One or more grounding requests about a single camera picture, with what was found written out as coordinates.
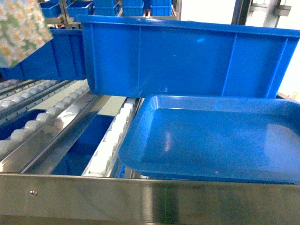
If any blue plastic tray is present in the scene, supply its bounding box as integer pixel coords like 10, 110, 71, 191
119, 95, 300, 184

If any centre white roller track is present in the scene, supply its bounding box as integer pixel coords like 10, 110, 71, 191
82, 97, 142, 177

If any blue bin at left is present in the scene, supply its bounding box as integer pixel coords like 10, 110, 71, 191
0, 29, 86, 81

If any white roller conveyor track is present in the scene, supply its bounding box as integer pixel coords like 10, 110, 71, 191
0, 85, 99, 171

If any steel front rail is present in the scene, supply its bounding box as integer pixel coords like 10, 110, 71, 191
0, 174, 300, 225

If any blue bin below rollers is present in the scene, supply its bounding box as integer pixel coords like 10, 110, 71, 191
51, 114, 114, 176

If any background blue bin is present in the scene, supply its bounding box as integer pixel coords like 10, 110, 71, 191
40, 1, 61, 18
66, 0, 94, 18

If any large blue plastic bin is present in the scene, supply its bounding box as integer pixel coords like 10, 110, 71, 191
78, 15, 300, 98

